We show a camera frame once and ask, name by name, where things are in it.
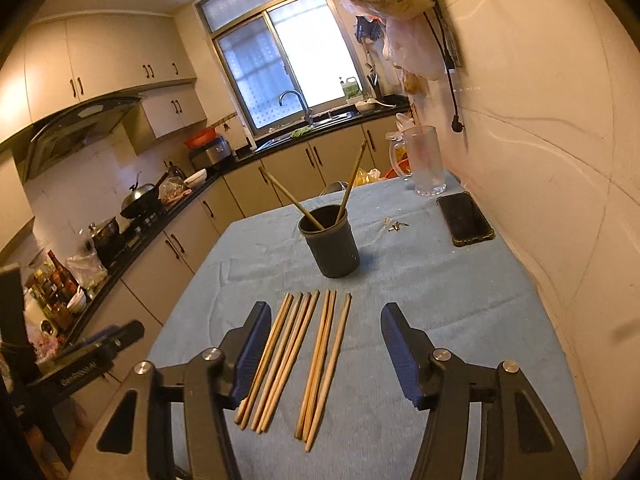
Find gas stove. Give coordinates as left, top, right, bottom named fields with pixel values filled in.
left=120, top=210, right=167, bottom=234

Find clear plastic bag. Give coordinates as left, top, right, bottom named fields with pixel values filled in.
left=65, top=252, right=109, bottom=297

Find row of wooden chopsticks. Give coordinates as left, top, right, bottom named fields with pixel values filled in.
left=234, top=289, right=353, bottom=452

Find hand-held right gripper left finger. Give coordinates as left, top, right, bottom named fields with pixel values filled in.
left=70, top=301, right=273, bottom=480

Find black smartphone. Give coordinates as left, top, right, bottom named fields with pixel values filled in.
left=436, top=191, right=496, bottom=247

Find green label detergent bottle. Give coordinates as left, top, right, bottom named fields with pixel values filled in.
left=339, top=76, right=362, bottom=104

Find black power cable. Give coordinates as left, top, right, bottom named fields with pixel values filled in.
left=422, top=7, right=467, bottom=134

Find yellow plastic bag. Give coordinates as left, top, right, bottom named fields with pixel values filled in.
left=352, top=167, right=384, bottom=187

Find red plastic basin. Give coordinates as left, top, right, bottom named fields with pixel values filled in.
left=184, top=129, right=219, bottom=150

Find black wok with lid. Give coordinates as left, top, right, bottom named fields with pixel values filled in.
left=120, top=172, right=170, bottom=220

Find black kitchen countertop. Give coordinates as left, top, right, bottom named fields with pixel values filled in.
left=60, top=94, right=412, bottom=346

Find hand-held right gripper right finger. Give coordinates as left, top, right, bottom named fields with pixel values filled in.
left=380, top=302, right=583, bottom=480

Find beige upper kitchen cabinets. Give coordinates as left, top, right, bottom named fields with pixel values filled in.
left=0, top=12, right=208, bottom=153

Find red floor basin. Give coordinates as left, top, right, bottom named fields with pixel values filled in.
left=384, top=157, right=412, bottom=179

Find dark grey utensil cup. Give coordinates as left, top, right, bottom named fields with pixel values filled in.
left=298, top=204, right=361, bottom=279

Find cluster of condiment bottles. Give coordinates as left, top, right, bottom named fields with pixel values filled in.
left=25, top=250, right=83, bottom=332

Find beige lower kitchen cabinets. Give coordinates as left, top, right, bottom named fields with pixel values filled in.
left=65, top=110, right=416, bottom=411

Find steel sink faucet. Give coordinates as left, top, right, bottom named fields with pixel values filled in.
left=279, top=90, right=315, bottom=127

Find hanging clear plastic bags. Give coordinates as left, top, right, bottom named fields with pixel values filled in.
left=382, top=16, right=449, bottom=96

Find black range hood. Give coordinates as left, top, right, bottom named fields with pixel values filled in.
left=20, top=96, right=143, bottom=183

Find silver rice cooker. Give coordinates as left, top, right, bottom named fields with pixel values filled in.
left=189, top=136, right=233, bottom=168

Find clear glass pitcher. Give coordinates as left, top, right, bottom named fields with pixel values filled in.
left=385, top=125, right=447, bottom=197

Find brown bamboo chopstick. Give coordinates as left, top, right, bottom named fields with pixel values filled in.
left=341, top=141, right=368, bottom=223
left=336, top=150, right=362, bottom=225
left=260, top=167, right=321, bottom=231
left=267, top=172, right=325, bottom=229

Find steel kitchen sink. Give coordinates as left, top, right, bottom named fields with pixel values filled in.
left=255, top=110, right=353, bottom=152

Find beige kitchen cabinets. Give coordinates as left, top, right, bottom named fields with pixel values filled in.
left=0, top=12, right=208, bottom=153
left=65, top=110, right=416, bottom=411

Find plastic bag of food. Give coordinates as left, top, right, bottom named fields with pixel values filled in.
left=160, top=177, right=194, bottom=207

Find blue table cloth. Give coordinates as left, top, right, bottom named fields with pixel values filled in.
left=147, top=170, right=588, bottom=480

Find steel cooking pot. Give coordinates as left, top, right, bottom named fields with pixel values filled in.
left=80, top=217, right=124, bottom=267

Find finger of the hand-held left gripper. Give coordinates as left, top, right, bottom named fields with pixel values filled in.
left=57, top=321, right=146, bottom=363

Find kitchen window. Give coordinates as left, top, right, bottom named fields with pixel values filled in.
left=196, top=0, right=382, bottom=137

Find wall hook rail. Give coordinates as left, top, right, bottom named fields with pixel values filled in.
left=207, top=110, right=239, bottom=132

